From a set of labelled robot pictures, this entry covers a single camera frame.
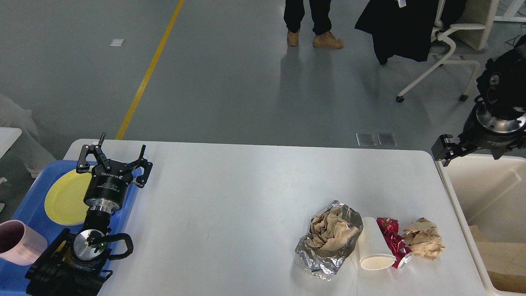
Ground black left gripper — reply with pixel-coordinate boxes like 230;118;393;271
76;133;153;213

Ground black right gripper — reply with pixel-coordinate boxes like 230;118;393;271
431;103;525;167

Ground yellow plastic plate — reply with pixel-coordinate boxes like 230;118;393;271
44;170;92;226

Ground pink mug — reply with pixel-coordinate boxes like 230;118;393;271
0;220;48;266

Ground white paper cup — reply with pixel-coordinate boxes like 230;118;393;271
358;217;396;271

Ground aluminium foil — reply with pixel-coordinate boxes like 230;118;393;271
295;200;363;280

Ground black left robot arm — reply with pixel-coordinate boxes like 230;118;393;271
25;133;153;296

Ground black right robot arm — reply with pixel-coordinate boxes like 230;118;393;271
431;35;526;167

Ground white plastic bin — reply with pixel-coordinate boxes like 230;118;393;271
437;154;526;296

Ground floor outlet plates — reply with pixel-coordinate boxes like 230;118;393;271
355;133;398;147

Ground blue plastic tray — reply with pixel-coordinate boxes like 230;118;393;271
0;160;139;296

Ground person in white trousers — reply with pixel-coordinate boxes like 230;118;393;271
0;93;56;179

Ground small crumpled brown paper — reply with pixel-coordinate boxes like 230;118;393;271
403;217;445;260

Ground white side table left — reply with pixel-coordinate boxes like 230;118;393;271
0;127;21;158

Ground white office chair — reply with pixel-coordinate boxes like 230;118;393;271
396;0;498;102

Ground red snack wrapper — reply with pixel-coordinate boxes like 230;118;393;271
376;217;413;268

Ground black jacket on chair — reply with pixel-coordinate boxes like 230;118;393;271
355;0;439;65

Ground white desk leg background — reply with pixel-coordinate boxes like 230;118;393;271
494;0;526;23

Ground person in black trousers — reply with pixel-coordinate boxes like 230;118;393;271
284;0;345;49

